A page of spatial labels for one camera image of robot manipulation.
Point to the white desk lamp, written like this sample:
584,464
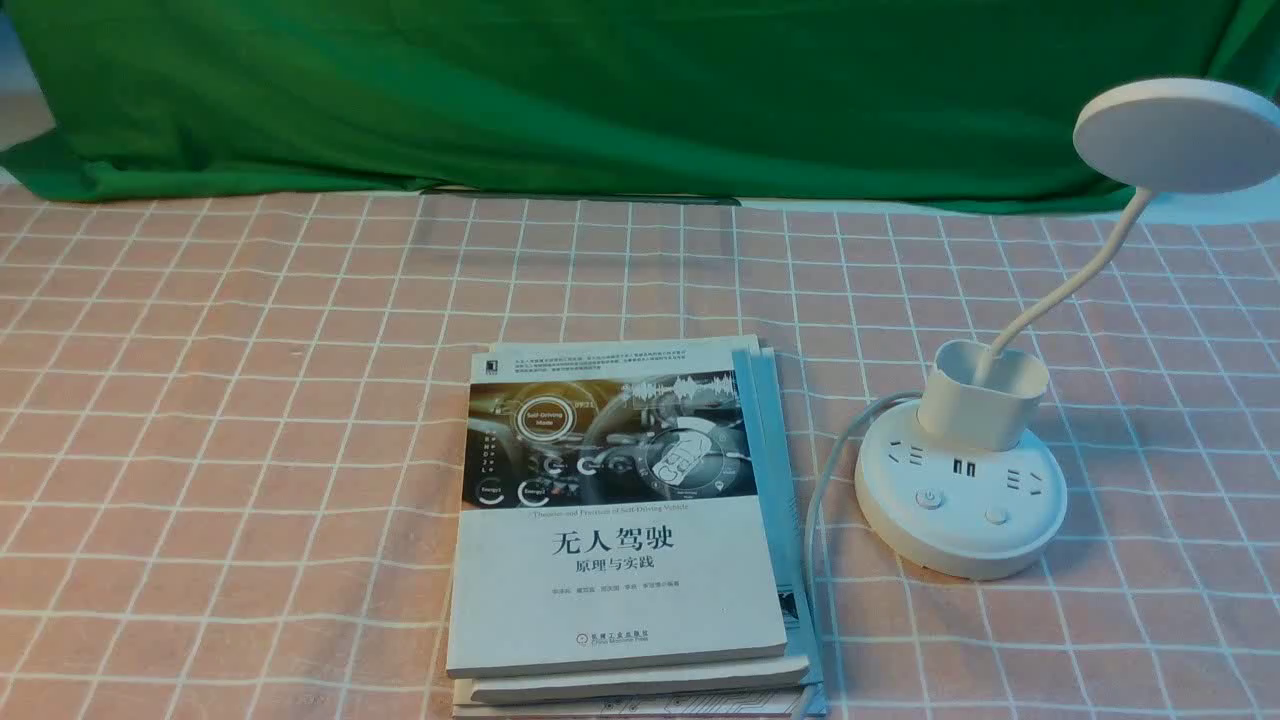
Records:
952,478

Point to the white self-driving textbook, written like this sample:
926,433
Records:
620,560

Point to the green backdrop cloth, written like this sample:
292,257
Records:
961,105

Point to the pink checkered tablecloth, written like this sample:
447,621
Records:
231,435

